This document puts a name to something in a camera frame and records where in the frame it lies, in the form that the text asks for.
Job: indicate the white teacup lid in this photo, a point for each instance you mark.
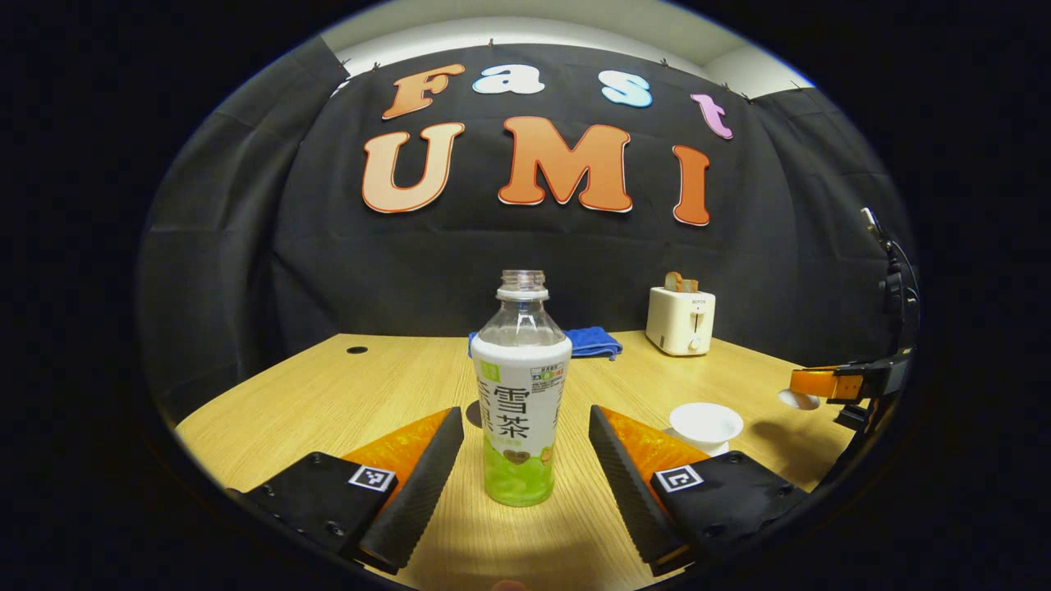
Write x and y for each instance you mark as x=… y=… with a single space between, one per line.
x=798 y=400

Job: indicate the white saucer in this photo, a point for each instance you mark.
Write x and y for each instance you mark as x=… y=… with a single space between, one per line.
x=718 y=448

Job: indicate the clear water bottle green label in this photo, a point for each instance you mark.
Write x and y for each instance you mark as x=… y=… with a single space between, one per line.
x=521 y=410

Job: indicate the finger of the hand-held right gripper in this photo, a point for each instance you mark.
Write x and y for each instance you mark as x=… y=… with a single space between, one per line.
x=813 y=382

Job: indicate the blue towel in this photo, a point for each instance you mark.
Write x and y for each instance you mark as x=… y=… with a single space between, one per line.
x=595 y=341

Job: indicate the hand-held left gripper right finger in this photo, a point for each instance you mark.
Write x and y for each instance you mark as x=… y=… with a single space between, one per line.
x=624 y=484

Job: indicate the dark round coaster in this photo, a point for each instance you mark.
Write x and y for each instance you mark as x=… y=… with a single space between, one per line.
x=474 y=414

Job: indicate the white teacup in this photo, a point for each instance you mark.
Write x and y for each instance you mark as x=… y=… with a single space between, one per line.
x=706 y=420

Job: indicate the short toast slice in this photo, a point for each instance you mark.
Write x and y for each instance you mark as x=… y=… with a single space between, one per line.
x=690 y=286

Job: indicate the tall toast slice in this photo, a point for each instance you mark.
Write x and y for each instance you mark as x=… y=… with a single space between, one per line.
x=672 y=281

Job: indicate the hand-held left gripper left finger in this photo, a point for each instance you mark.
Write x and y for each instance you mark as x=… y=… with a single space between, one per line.
x=423 y=484

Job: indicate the cream toaster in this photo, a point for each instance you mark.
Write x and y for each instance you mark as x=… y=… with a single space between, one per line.
x=677 y=324

